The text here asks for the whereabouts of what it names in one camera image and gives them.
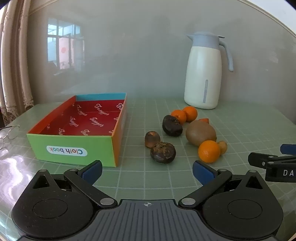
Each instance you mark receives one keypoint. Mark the dark wrinkled passion fruit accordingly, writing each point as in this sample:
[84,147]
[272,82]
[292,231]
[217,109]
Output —
[172,125]

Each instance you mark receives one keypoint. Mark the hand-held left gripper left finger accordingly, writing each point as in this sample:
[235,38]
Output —
[92,170]

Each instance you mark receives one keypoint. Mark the small tan longan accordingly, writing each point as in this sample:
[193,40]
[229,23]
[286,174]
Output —
[223,147]

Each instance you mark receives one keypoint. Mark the small orange fruit piece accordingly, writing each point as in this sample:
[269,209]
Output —
[204,120]

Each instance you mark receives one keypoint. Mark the metal-rimmed eyeglasses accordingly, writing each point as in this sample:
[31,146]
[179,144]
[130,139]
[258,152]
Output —
[11,126]

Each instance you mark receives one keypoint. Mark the brown cup-shaped fruit piece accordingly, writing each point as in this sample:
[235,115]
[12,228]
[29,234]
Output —
[152,139]

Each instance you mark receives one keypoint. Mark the white thermos jug blue lid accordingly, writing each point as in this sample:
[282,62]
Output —
[203,76]

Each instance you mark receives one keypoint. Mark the large orange tangerine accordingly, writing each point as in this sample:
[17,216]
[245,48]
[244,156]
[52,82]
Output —
[209,151]

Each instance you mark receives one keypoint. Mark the small orange tangerine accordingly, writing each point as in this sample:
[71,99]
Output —
[190,113]
[179,116]

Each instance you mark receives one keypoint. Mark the beige lace curtain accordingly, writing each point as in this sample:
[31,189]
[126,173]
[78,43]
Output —
[13,69]

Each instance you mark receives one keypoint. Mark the green grid tablecloth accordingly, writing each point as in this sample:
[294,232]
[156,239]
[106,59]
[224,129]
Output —
[143,120]

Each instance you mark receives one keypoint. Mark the colourful cardboard box red inside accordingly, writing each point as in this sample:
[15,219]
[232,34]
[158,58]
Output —
[97,115]

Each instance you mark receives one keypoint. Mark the brown kiwi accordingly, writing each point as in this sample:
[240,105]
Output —
[200,133]

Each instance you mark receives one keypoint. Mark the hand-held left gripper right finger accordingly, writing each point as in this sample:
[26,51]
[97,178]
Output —
[203,170]

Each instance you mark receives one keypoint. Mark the dark brown-topped passion fruit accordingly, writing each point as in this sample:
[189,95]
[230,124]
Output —
[163,153]

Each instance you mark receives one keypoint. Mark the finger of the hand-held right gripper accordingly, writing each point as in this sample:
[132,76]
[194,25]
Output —
[289,149]
[259,159]

